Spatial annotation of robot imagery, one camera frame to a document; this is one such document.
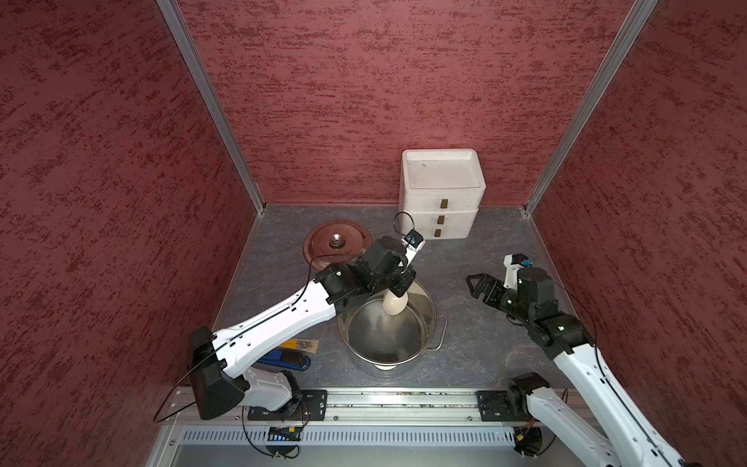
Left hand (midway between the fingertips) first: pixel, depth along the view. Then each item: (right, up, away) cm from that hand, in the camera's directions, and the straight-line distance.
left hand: (405, 270), depth 71 cm
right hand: (+19, -6, +6) cm, 21 cm away
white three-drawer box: (+14, +23, +23) cm, 36 cm away
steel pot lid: (-24, +6, +35) cm, 43 cm away
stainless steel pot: (-5, -23, +12) cm, 26 cm away
